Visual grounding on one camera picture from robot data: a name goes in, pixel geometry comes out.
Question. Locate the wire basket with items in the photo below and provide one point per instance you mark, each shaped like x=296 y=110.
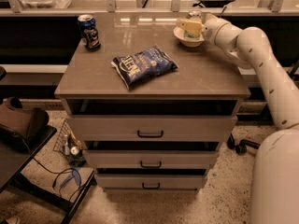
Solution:
x=69 y=146

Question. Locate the green 7up soda can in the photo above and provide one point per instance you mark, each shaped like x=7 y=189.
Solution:
x=193 y=24

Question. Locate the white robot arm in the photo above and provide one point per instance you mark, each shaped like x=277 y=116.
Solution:
x=274 y=195

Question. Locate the middle grey drawer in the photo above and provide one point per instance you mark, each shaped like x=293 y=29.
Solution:
x=132 y=159

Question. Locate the blue chip bag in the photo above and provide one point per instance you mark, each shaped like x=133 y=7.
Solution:
x=143 y=65

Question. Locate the blue pepsi can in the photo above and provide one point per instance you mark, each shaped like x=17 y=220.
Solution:
x=89 y=32

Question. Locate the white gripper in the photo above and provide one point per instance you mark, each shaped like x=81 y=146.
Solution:
x=209 y=29

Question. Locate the brown bag on table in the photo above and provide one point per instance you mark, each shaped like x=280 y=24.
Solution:
x=19 y=127

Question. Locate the grey drawer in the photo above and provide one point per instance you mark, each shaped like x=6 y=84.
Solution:
x=150 y=128
x=151 y=181
x=132 y=159

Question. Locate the top grey drawer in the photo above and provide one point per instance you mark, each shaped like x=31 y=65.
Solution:
x=150 y=128

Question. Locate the white paper bowl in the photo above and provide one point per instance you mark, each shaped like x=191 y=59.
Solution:
x=186 y=41

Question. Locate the grey drawer cabinet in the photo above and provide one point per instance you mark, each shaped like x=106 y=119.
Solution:
x=206 y=83

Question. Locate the bottom grey drawer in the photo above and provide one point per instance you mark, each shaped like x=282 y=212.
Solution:
x=151 y=181

